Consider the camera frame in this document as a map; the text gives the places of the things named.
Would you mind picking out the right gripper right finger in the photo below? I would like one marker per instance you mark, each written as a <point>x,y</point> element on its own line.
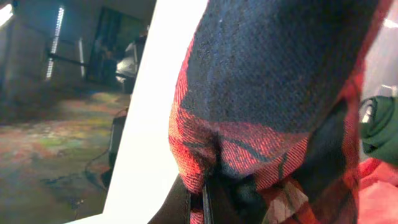
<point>226,203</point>

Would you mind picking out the pink garment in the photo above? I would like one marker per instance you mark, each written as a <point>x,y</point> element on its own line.
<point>377,193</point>

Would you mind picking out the red plaid flannel shirt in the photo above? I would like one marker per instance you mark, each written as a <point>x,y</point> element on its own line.
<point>269,94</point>

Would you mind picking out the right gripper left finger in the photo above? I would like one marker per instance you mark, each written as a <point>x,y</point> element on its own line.
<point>176,207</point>

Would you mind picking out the dark green garment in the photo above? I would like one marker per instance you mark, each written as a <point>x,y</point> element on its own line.
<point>379,132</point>

